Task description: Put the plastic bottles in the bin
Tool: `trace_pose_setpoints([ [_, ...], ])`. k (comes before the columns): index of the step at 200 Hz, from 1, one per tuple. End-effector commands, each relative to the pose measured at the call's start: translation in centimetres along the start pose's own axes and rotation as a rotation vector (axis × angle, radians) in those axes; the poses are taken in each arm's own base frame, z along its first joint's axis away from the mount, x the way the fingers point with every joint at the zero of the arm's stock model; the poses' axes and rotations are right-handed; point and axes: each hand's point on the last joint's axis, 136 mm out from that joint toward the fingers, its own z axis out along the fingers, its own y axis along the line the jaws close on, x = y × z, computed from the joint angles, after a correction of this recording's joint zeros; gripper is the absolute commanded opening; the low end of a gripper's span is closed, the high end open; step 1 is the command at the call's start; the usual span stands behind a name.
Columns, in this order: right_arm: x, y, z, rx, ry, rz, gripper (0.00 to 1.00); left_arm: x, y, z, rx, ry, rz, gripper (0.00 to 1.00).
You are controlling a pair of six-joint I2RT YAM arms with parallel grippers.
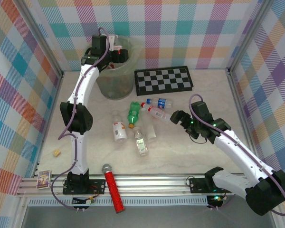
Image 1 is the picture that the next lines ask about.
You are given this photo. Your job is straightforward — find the red glitter microphone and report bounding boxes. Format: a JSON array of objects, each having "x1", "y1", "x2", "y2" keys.
[{"x1": 101, "y1": 163, "x2": 126, "y2": 214}]

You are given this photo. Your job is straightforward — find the thin black cable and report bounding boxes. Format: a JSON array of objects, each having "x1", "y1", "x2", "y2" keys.
[{"x1": 190, "y1": 134, "x2": 207, "y2": 144}]

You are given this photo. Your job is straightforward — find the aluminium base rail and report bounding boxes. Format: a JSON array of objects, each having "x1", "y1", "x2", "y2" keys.
[{"x1": 15, "y1": 172, "x2": 249, "y2": 198}]

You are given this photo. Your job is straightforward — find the green plastic bottle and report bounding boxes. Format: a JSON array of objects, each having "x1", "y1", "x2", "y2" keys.
[{"x1": 127, "y1": 101, "x2": 142, "y2": 129}]

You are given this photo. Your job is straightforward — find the blue cap blue label bottle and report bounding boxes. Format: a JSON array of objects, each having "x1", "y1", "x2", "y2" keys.
[{"x1": 145, "y1": 97, "x2": 173, "y2": 110}]

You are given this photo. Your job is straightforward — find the clear bottle red cap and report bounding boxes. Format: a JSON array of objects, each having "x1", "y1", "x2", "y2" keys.
[{"x1": 141, "y1": 102, "x2": 173, "y2": 124}]

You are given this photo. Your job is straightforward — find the aluminium frame post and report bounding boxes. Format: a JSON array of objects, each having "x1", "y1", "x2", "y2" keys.
[
  {"x1": 18, "y1": 0, "x2": 65, "y2": 78},
  {"x1": 225, "y1": 0, "x2": 276, "y2": 75}
]

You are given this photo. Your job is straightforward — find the translucent grey plastic bin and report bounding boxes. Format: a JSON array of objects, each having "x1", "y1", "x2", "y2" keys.
[{"x1": 85, "y1": 35, "x2": 143, "y2": 100}]

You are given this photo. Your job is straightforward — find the clear bottle orange white label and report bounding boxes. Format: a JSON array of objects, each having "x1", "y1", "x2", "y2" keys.
[{"x1": 111, "y1": 110, "x2": 128, "y2": 143}]

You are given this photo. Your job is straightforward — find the white slotted cable duct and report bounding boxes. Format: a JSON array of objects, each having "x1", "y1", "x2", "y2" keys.
[{"x1": 28, "y1": 198, "x2": 209, "y2": 207}]

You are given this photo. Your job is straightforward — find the small colourful card box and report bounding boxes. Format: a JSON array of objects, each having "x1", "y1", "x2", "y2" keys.
[{"x1": 36, "y1": 169, "x2": 54, "y2": 190}]

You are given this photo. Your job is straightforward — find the small circuit board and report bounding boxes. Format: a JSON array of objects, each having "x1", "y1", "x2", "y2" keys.
[
  {"x1": 72, "y1": 196, "x2": 96, "y2": 206},
  {"x1": 207, "y1": 194, "x2": 228, "y2": 210}
]

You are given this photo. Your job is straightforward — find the aluminium side rail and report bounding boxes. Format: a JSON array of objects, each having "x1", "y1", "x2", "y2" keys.
[
  {"x1": 226, "y1": 68, "x2": 258, "y2": 162},
  {"x1": 32, "y1": 71, "x2": 65, "y2": 179}
]

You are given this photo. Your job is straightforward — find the plaid cloth backdrop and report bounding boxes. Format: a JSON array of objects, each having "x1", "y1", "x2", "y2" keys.
[
  {"x1": 21, "y1": 0, "x2": 264, "y2": 71},
  {"x1": 229, "y1": 0, "x2": 285, "y2": 190},
  {"x1": 0, "y1": 0, "x2": 62, "y2": 228}
]

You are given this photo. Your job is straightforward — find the small bottle green white label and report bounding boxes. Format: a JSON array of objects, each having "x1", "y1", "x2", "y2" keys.
[{"x1": 133, "y1": 126, "x2": 149, "y2": 157}]

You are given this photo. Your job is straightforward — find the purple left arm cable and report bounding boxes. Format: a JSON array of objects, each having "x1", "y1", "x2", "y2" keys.
[{"x1": 49, "y1": 27, "x2": 110, "y2": 211}]

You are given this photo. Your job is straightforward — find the black grey chessboard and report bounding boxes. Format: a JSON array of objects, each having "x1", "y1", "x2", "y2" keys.
[{"x1": 133, "y1": 66, "x2": 195, "y2": 96}]

